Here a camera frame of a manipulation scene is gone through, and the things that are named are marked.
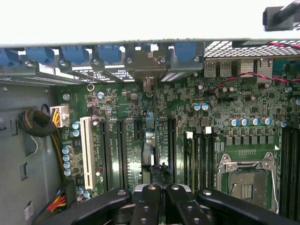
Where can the blue card clip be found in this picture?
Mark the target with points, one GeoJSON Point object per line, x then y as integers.
{"type": "Point", "coordinates": [110, 52]}
{"type": "Point", "coordinates": [8, 57]}
{"type": "Point", "coordinates": [185, 50]}
{"type": "Point", "coordinates": [75, 55]}
{"type": "Point", "coordinates": [39, 55]}

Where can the white power connector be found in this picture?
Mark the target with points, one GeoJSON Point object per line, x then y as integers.
{"type": "Point", "coordinates": [59, 116]}

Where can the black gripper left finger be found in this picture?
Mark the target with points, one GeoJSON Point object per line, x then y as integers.
{"type": "Point", "coordinates": [146, 208]}

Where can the green motherboard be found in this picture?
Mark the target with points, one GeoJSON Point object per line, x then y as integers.
{"type": "Point", "coordinates": [234, 105]}

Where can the white expansion slot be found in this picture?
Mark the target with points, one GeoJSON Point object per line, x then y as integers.
{"type": "Point", "coordinates": [87, 152]}

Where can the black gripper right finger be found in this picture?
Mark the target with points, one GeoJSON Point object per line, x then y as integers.
{"type": "Point", "coordinates": [185, 211]}

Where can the short black expansion slot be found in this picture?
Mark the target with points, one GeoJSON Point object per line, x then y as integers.
{"type": "Point", "coordinates": [137, 130]}

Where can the silver rear port block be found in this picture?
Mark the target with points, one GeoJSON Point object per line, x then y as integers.
{"type": "Point", "coordinates": [211, 68]}
{"type": "Point", "coordinates": [225, 67]}
{"type": "Point", "coordinates": [247, 68]}
{"type": "Point", "coordinates": [264, 70]}

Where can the long black expansion slot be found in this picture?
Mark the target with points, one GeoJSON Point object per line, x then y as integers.
{"type": "Point", "coordinates": [105, 154]}
{"type": "Point", "coordinates": [171, 150]}
{"type": "Point", "coordinates": [121, 152]}

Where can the CPU socket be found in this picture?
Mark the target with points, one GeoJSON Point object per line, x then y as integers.
{"type": "Point", "coordinates": [248, 182]}

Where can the black RAM slot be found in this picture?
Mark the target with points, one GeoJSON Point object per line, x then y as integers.
{"type": "Point", "coordinates": [199, 164]}
{"type": "Point", "coordinates": [284, 175]}
{"type": "Point", "coordinates": [291, 175]}
{"type": "Point", "coordinates": [207, 164]}
{"type": "Point", "coordinates": [213, 161]}
{"type": "Point", "coordinates": [298, 175]}

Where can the open grey PC case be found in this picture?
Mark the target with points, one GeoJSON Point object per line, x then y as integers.
{"type": "Point", "coordinates": [14, 75]}

